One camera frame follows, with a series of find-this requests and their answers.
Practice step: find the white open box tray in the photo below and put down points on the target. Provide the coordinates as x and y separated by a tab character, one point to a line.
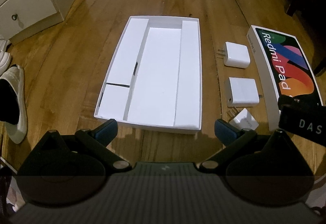
154	79

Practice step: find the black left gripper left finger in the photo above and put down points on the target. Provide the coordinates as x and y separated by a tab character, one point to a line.
65	170

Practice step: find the white sneaker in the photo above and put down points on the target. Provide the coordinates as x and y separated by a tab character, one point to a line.
5	57

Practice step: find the small white charger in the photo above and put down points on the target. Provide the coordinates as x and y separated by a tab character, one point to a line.
242	119

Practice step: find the Redmi Pad box lid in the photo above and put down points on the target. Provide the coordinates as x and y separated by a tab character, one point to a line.
283	69

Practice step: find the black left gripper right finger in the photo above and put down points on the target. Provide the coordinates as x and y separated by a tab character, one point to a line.
264	170

